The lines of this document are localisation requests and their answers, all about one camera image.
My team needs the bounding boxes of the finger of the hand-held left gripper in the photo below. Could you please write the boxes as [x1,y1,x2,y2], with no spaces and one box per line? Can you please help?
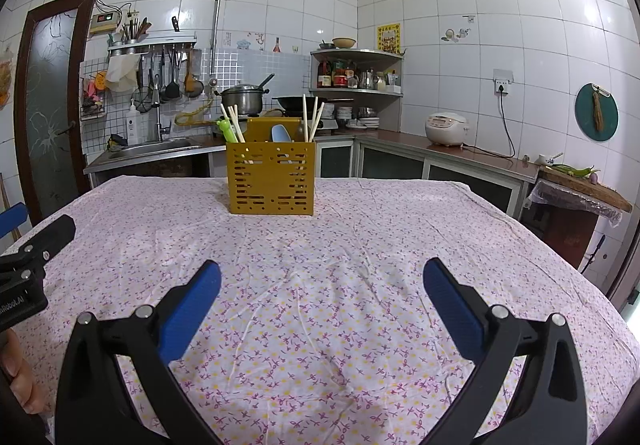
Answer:
[0,202,29,241]
[0,214,77,283]

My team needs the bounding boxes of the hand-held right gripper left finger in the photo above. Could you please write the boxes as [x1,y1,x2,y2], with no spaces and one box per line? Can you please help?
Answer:
[54,259,223,445]

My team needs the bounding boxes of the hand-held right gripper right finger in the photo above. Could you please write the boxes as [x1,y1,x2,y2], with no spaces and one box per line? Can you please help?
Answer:
[422,256,588,445]

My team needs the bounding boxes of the yellow perforated utensil holder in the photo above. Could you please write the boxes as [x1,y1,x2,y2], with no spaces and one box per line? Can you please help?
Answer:
[226,118,317,217]

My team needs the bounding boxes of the person's left hand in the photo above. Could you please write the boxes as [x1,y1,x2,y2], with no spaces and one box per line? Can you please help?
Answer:
[0,327,40,415]

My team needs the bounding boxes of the brown frosted glass door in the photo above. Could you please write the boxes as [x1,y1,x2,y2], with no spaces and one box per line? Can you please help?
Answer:
[14,0,99,227]

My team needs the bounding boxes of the pink floral tablecloth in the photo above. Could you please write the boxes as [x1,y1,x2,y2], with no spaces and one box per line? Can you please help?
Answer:
[0,175,631,445]

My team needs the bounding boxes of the steel sink counter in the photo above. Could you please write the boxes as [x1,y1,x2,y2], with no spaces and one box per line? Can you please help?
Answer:
[82,134,229,189]

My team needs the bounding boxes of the steel sink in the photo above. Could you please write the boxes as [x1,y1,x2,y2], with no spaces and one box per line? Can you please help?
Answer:
[106,138,202,161]

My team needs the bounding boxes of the plastic-covered brown stand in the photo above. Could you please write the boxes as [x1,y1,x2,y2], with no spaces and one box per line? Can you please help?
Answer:
[522,178,623,272]

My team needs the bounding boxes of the white soap bottle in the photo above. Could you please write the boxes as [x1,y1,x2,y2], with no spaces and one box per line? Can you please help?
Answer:
[125,98,141,146]

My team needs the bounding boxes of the orange plastic bag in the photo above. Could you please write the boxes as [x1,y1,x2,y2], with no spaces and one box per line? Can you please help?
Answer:
[0,46,14,109]

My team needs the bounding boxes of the kitchen counter cabinet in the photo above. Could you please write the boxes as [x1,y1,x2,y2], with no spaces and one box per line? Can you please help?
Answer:
[314,127,542,217]

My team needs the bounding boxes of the steel faucet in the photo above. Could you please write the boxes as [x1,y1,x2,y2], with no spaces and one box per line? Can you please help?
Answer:
[151,74,174,142]

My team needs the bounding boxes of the white hanging cloth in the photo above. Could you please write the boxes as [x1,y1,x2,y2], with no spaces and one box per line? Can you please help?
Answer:
[104,54,141,94]

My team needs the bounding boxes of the white rice cooker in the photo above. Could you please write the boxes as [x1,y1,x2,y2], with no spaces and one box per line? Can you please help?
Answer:
[424,111,471,147]

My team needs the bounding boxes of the wooden cutting board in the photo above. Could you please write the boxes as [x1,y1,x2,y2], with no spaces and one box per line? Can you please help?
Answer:
[536,164,634,214]

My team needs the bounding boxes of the green peppers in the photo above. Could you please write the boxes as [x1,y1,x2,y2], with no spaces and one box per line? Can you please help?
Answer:
[551,164,602,178]

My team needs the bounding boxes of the black slotted spatula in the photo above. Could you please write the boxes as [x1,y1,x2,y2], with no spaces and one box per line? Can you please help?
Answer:
[163,47,182,100]

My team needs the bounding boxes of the brown ladle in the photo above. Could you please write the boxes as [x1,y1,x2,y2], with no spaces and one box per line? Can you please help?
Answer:
[183,49,205,97]

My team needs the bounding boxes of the steel cooking pot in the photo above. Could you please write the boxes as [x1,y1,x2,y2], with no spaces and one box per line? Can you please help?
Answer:
[219,73,276,116]

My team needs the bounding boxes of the steel utensil cup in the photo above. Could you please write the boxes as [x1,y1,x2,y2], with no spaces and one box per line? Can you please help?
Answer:
[119,17,152,45]

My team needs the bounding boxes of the steel gas stove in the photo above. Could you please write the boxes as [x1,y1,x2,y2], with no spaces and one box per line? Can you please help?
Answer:
[210,112,339,134]

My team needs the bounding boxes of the black wok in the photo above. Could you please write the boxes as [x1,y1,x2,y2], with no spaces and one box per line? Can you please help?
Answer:
[271,94,354,112]

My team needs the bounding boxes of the green round cutting board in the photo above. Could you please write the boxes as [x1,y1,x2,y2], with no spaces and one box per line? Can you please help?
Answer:
[573,82,620,142]

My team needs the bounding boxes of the steel corner shelf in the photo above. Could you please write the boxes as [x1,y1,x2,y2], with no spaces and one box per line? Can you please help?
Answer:
[308,47,407,133]

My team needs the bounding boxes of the wire rack with colourful items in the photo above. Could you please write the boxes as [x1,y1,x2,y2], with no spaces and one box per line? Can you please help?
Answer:
[79,72,109,121]

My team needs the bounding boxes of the wire strainer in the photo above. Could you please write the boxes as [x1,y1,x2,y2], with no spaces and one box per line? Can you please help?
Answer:
[132,84,155,114]

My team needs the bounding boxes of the yellow gas hose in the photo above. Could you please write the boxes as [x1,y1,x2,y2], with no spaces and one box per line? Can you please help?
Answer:
[174,99,217,127]

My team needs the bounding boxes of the black power cable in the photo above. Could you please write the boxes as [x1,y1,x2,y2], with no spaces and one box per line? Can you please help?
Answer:
[462,92,517,159]

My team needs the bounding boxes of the steel wall utensil rack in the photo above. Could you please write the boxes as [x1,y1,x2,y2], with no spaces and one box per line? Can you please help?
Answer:
[106,30,199,57]

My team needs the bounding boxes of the yellow wall alarm box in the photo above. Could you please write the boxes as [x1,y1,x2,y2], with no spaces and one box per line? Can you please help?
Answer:
[89,10,124,37]

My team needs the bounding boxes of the white wall socket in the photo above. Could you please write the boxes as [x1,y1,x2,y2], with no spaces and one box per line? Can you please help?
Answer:
[492,68,515,96]

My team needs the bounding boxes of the yellow wall poster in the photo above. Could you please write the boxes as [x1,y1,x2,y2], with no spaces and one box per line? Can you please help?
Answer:
[377,22,402,55]

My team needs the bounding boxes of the steel wall pipe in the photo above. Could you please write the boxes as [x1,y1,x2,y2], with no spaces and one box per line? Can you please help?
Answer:
[208,0,237,82]

